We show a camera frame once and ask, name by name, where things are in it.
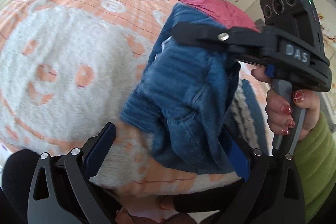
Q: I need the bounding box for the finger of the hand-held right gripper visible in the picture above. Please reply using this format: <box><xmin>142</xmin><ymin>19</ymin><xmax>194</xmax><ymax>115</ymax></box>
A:
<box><xmin>171</xmin><ymin>22</ymin><xmax>237</xmax><ymax>52</ymax></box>

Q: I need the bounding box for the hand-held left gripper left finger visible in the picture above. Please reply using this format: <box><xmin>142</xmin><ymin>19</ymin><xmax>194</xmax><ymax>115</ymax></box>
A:
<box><xmin>28</xmin><ymin>122</ymin><xmax>117</xmax><ymax>224</ymax></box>

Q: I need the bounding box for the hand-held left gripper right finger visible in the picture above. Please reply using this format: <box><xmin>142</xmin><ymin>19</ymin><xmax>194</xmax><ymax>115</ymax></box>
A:
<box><xmin>220</xmin><ymin>124</ymin><xmax>306</xmax><ymax>224</ymax></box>

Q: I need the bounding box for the blue denim garment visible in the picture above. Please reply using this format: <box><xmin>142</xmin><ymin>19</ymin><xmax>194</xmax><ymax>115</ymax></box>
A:
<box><xmin>120</xmin><ymin>2</ymin><xmax>265</xmax><ymax>174</ymax></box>

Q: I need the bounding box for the person's right forearm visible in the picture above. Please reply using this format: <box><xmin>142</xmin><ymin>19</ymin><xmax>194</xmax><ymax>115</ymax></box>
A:
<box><xmin>293</xmin><ymin>111</ymin><xmax>336</xmax><ymax>224</ymax></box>

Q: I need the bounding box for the person's right hand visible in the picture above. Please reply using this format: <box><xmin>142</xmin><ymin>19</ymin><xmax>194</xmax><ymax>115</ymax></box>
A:
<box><xmin>251</xmin><ymin>67</ymin><xmax>321</xmax><ymax>146</ymax></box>

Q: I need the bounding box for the orange white plush blanket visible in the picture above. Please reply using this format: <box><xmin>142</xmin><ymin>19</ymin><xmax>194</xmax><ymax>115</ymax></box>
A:
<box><xmin>0</xmin><ymin>0</ymin><xmax>271</xmax><ymax>195</ymax></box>

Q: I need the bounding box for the floral wall painting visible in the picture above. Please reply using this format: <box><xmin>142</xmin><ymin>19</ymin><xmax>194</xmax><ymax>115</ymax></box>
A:
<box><xmin>316</xmin><ymin>11</ymin><xmax>336</xmax><ymax>46</ymax></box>

